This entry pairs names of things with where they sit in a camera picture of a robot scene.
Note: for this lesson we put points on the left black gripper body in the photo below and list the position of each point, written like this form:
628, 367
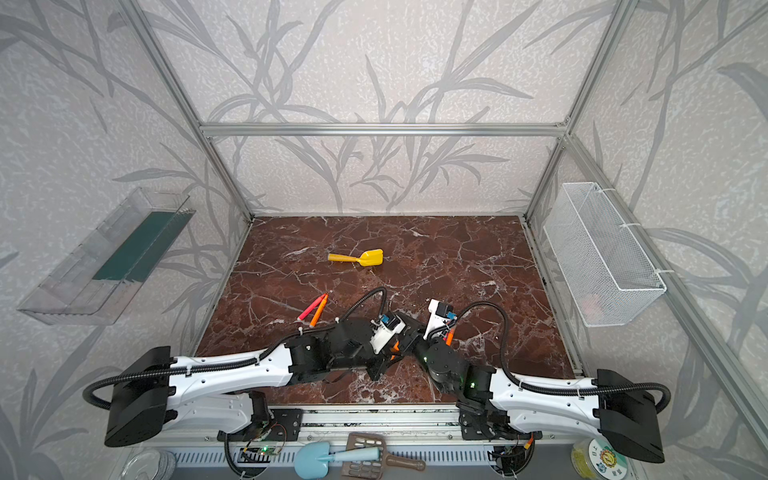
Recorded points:
395, 350

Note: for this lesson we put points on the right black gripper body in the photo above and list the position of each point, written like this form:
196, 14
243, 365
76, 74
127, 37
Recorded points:
420, 346

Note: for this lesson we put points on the pink highlighter pen group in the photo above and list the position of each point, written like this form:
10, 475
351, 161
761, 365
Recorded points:
310, 309

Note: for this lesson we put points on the orange highlighter pen group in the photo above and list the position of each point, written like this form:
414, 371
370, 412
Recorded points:
395, 352

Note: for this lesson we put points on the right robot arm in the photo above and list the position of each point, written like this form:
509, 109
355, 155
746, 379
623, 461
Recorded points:
495, 404

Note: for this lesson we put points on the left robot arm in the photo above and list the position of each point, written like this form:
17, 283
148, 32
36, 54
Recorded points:
159, 391

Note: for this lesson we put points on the yellow toy shovel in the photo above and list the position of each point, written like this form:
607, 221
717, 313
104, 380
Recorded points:
368, 258

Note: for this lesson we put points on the light blue toy shovel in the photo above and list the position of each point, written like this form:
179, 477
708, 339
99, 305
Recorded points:
313, 459

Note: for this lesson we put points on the brown toy spatula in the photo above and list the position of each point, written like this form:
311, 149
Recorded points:
375, 469

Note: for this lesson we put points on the yellow green tape roll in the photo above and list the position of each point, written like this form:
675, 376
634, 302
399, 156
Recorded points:
595, 459

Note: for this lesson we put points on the clear round lid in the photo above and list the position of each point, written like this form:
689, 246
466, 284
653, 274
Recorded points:
149, 464

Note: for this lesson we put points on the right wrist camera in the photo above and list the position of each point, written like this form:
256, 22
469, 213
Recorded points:
442, 318

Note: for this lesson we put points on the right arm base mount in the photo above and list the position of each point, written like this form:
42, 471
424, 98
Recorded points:
489, 423

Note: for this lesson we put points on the aluminium front rail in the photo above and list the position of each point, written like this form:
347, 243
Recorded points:
399, 424

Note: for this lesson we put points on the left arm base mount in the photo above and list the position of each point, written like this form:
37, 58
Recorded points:
264, 423

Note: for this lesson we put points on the white wire mesh basket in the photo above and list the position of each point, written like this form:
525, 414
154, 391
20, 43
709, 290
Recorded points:
609, 275

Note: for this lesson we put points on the clear plastic wall bin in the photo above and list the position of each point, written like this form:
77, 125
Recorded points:
96, 282

